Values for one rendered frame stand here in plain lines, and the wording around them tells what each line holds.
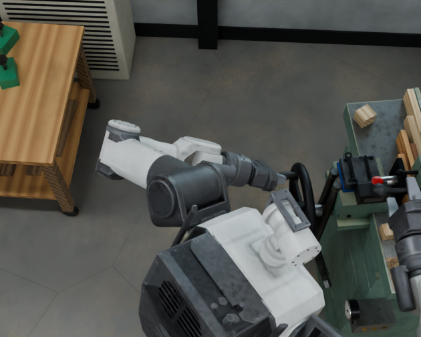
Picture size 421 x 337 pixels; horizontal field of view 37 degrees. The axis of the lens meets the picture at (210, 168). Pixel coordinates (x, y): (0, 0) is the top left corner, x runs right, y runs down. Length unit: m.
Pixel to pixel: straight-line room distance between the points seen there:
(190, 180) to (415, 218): 0.53
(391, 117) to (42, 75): 1.34
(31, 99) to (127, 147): 1.13
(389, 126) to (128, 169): 0.88
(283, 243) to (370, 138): 0.83
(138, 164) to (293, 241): 0.41
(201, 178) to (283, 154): 1.63
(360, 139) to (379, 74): 1.35
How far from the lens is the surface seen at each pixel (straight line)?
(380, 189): 1.45
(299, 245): 1.11
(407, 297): 1.43
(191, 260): 1.14
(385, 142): 1.90
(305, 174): 1.74
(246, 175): 1.66
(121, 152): 1.39
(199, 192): 1.25
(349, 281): 2.11
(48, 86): 2.50
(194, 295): 1.10
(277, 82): 3.10
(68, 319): 2.62
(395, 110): 1.97
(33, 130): 2.40
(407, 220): 1.47
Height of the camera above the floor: 2.46
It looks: 61 degrees down
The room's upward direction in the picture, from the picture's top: 1 degrees counter-clockwise
